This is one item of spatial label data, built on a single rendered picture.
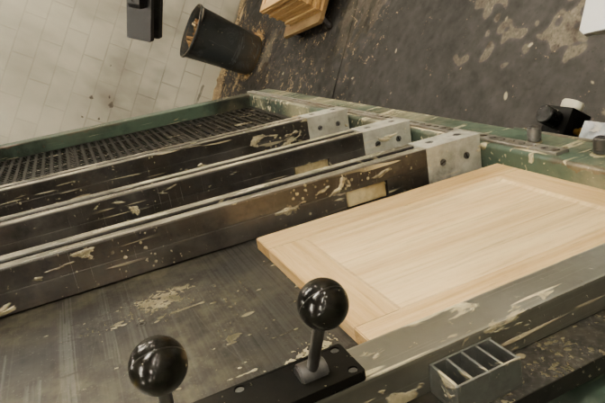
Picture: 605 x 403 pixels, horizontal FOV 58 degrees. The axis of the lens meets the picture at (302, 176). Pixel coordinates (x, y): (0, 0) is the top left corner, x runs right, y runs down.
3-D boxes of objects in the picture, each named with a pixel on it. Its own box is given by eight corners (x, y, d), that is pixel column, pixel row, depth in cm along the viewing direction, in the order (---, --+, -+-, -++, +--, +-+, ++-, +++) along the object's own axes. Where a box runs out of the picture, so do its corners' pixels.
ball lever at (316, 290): (339, 389, 47) (362, 300, 38) (300, 407, 46) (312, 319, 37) (320, 352, 50) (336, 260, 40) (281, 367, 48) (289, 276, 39)
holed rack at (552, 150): (568, 152, 93) (568, 148, 93) (555, 156, 92) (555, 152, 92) (253, 91, 241) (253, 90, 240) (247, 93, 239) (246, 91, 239)
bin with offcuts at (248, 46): (270, 25, 512) (205, -4, 483) (256, 77, 507) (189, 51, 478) (250, 36, 558) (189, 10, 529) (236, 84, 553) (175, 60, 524)
